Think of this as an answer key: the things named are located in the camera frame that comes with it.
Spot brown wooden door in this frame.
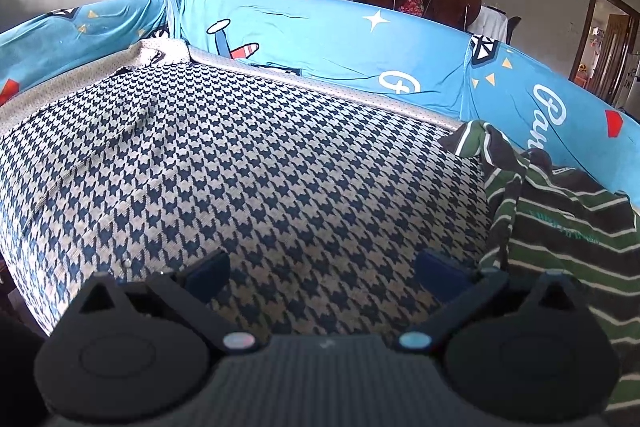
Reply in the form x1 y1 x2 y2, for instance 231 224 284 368
570 0 640 108

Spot table with white tablecloth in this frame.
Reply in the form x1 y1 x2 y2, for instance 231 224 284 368
467 4 508 42

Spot green brown striped t-shirt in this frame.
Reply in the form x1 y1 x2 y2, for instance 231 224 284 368
437 119 640 418

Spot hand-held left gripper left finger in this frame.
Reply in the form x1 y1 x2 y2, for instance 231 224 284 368
74 250 261 355

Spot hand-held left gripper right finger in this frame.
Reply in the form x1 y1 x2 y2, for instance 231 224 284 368
391 251 577 354

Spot blue printed sofa backrest cover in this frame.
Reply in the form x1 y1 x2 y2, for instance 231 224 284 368
0 0 640 214

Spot houndstooth sofa seat cover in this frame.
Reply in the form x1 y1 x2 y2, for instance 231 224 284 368
0 38 508 350

